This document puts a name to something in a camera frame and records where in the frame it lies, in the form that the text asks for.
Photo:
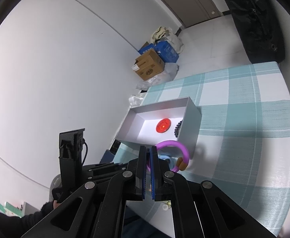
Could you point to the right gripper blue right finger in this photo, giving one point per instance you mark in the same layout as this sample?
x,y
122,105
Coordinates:
x,y
156,177

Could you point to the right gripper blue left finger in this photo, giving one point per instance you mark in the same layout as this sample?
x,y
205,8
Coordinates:
x,y
140,176

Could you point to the left hand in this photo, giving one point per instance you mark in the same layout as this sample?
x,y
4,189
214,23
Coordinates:
x,y
49,207

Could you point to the red round tin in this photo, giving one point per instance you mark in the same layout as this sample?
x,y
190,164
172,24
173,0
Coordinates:
x,y
163,125

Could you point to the grey open storage box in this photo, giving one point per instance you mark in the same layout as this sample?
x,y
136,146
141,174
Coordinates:
x,y
177,120

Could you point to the teal plaid tablecloth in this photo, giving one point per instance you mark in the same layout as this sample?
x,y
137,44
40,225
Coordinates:
x,y
243,144

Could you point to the brown cardboard box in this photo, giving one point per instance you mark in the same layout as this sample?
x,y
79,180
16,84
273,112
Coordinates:
x,y
148,65

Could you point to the blue cardboard box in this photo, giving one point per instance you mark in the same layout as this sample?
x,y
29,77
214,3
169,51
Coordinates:
x,y
164,50

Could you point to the cream tote bag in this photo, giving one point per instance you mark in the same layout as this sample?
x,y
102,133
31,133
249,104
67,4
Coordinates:
x,y
166,34

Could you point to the black backpack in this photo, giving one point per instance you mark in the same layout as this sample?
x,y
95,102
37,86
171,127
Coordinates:
x,y
259,29

